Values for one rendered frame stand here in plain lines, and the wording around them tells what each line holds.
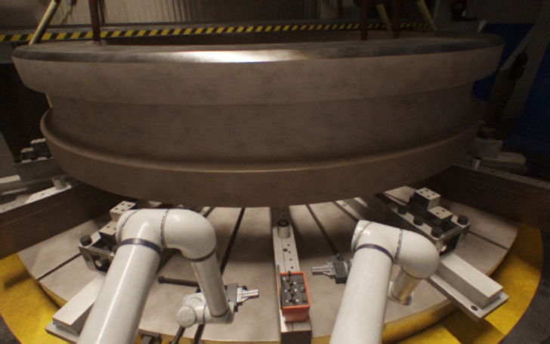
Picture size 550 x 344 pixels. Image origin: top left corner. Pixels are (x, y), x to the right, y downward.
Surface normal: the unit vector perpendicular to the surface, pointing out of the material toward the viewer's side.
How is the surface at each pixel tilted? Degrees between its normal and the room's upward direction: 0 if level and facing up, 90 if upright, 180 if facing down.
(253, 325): 0
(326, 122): 90
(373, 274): 13
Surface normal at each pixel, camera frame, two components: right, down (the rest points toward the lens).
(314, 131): 0.17, 0.46
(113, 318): 0.43, -0.63
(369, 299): 0.11, -0.77
